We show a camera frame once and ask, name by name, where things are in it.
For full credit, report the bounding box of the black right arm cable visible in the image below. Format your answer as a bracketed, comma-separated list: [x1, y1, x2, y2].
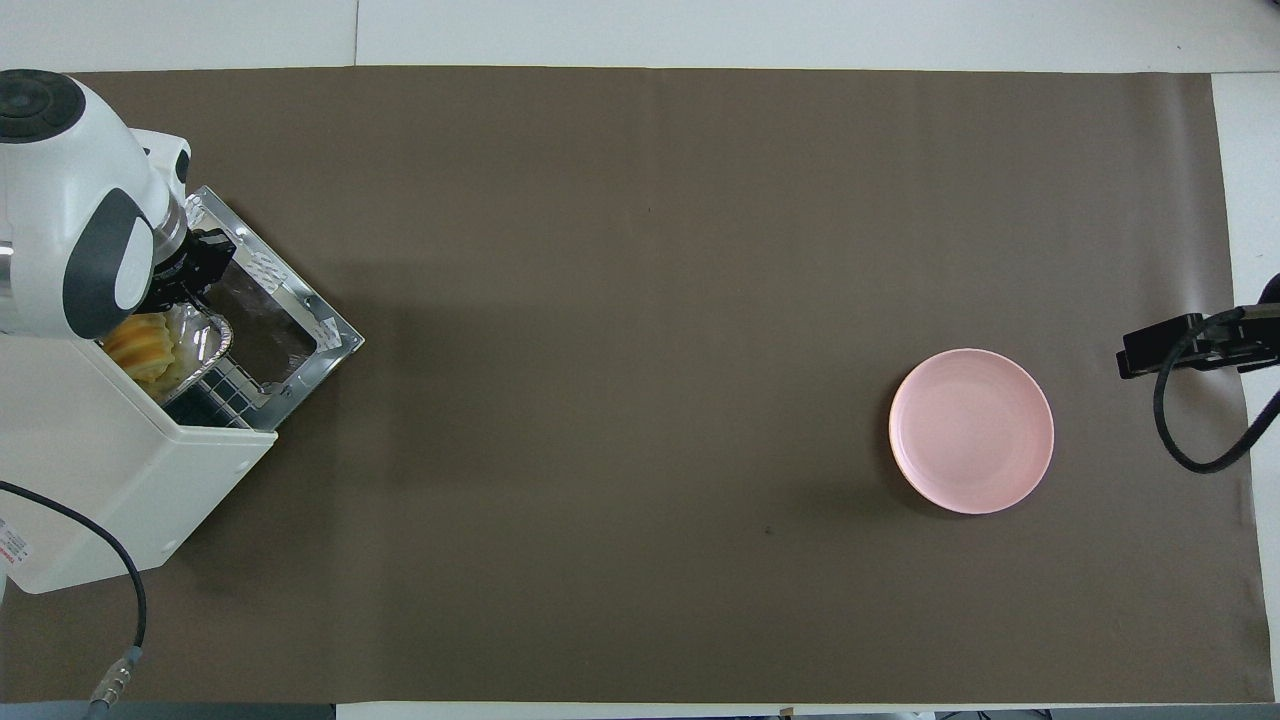
[1153, 305, 1280, 474]

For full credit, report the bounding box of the aluminium foil tray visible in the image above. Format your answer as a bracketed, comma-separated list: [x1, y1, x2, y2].
[100, 300, 234, 393]

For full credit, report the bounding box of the pink round plate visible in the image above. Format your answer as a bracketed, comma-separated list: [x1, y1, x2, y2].
[889, 348, 1055, 516]

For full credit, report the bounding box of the glass oven door, metal frame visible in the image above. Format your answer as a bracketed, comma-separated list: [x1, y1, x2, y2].
[185, 186, 365, 403]

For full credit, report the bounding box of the white toaster oven body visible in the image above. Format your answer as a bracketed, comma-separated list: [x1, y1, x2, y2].
[0, 338, 279, 596]

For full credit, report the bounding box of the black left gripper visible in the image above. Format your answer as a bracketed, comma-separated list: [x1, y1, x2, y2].
[148, 228, 237, 311]

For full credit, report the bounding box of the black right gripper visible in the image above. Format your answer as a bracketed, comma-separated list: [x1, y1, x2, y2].
[1116, 303, 1280, 380]

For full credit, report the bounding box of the brown table mat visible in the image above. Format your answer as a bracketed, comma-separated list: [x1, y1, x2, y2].
[0, 66, 1276, 706]

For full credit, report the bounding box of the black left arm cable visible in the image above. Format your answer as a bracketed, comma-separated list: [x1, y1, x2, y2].
[0, 480, 148, 720]

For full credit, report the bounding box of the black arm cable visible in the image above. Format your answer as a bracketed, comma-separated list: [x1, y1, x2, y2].
[1153, 305, 1280, 474]
[0, 480, 148, 720]

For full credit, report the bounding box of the metal oven wire rack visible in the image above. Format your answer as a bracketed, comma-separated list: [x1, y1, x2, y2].
[163, 365, 276, 431]

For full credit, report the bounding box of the yellow ridged bread loaf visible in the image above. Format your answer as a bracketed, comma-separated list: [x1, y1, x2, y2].
[103, 312, 181, 386]

